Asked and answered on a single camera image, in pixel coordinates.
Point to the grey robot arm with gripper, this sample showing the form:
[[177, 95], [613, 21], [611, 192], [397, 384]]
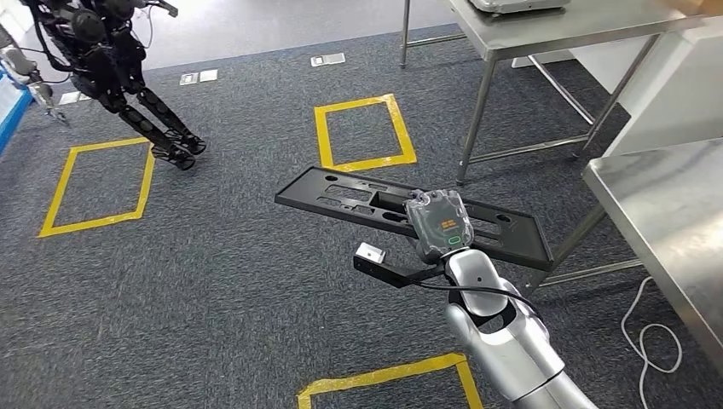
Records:
[[20, 62]]

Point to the white panel board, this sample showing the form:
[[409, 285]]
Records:
[[678, 101]]

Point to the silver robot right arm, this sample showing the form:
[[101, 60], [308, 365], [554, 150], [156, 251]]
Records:
[[508, 350]]

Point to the black humanoid robot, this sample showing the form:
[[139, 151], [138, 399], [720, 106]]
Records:
[[101, 62]]

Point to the steel frame table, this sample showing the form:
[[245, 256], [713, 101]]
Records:
[[565, 22]]

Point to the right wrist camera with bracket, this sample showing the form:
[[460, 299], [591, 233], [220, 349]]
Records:
[[370, 253]]

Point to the white device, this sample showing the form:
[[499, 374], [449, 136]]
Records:
[[519, 4]]

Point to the metal floor outlet plate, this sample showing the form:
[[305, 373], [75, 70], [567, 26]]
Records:
[[197, 77], [73, 97], [327, 59]]

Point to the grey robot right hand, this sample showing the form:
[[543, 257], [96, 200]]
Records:
[[440, 226]]

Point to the cardboard box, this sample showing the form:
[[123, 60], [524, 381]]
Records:
[[695, 5]]

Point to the long black plastic part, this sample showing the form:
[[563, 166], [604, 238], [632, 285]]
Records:
[[316, 195]]

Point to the steel workbench table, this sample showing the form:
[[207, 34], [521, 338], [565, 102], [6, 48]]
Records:
[[666, 214]]

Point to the yellow floor tape square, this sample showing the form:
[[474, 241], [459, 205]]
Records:
[[390, 372], [101, 219], [367, 164]]

